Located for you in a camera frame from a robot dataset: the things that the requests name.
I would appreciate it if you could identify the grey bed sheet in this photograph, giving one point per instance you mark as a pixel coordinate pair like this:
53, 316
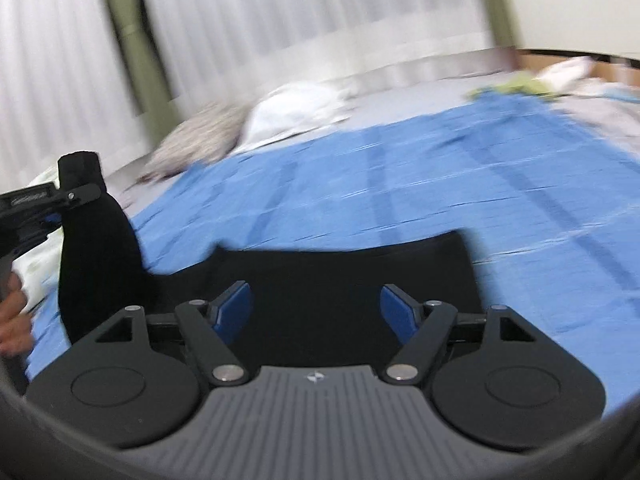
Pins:
400, 92

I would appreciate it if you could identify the blue plaid blanket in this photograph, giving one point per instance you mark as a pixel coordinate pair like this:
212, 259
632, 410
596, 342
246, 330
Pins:
400, 175

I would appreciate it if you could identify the white sheer curtain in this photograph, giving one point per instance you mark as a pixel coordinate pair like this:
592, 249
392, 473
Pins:
300, 15

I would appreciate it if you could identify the person's left hand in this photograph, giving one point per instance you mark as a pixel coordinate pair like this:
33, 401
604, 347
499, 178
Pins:
12, 315

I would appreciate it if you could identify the white patterned cloth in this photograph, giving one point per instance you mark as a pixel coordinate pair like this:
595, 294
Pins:
40, 265

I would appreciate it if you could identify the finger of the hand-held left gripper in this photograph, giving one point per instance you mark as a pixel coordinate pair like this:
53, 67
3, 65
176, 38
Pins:
80, 194
45, 227

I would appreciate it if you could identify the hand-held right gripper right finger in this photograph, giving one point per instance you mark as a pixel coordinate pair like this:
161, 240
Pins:
398, 312

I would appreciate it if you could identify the green cloth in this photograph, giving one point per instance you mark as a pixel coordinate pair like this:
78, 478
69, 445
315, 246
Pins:
510, 87

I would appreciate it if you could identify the white cloth by headboard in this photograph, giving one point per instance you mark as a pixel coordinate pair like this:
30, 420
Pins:
615, 67

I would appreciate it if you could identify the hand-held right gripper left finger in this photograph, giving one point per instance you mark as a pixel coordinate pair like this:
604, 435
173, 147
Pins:
232, 307

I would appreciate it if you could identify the white duvet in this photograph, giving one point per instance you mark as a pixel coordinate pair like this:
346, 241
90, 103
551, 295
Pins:
295, 110

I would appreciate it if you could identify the black pants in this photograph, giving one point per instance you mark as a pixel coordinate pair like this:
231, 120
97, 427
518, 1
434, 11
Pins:
320, 290

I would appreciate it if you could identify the green curtain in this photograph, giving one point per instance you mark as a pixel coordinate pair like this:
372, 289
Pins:
137, 50

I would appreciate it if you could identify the grey patterned pillow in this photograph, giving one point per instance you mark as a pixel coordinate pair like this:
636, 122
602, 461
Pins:
200, 140

